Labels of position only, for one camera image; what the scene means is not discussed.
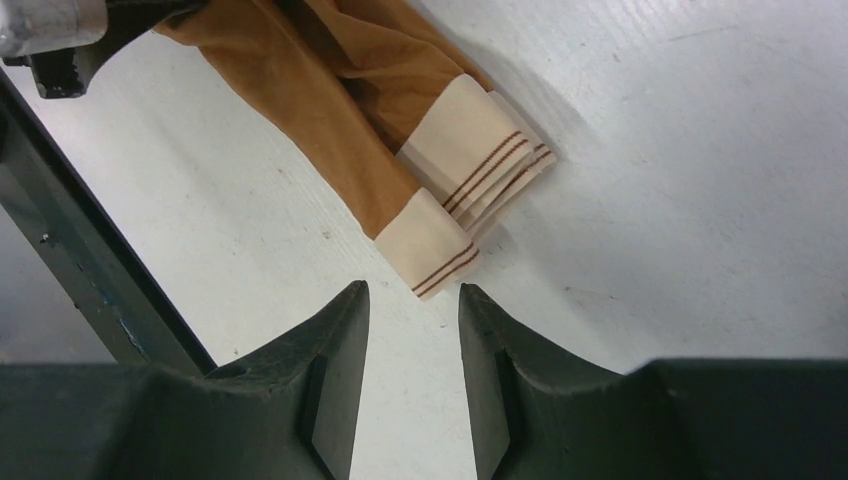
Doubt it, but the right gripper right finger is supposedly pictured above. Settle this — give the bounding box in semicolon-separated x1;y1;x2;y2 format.
458;284;847;479

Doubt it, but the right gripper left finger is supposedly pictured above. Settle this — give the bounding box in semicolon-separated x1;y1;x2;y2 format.
1;281;369;479

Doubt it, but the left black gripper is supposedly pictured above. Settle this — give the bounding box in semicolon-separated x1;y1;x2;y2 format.
3;0;205;99

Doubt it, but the brown underwear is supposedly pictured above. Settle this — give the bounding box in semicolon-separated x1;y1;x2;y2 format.
156;1;556;300

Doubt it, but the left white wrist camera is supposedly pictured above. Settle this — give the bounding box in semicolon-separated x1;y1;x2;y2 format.
1;0;108;57

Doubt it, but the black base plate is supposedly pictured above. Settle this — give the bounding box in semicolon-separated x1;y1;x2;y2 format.
1;75;217;376

